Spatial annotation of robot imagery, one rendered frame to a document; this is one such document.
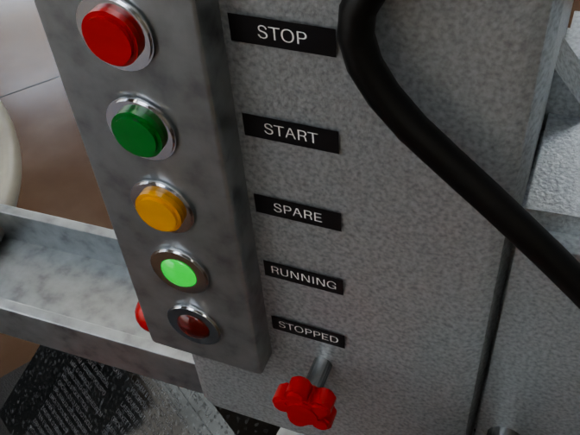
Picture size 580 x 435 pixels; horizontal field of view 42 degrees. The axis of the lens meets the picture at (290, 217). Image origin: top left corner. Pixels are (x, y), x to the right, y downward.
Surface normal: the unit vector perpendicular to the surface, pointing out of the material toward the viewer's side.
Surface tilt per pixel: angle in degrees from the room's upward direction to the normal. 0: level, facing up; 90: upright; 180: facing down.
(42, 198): 0
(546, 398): 90
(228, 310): 90
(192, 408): 45
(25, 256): 2
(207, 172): 90
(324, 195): 90
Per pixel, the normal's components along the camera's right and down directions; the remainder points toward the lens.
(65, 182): -0.07, -0.69
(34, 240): -0.37, 0.69
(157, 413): -0.62, -0.17
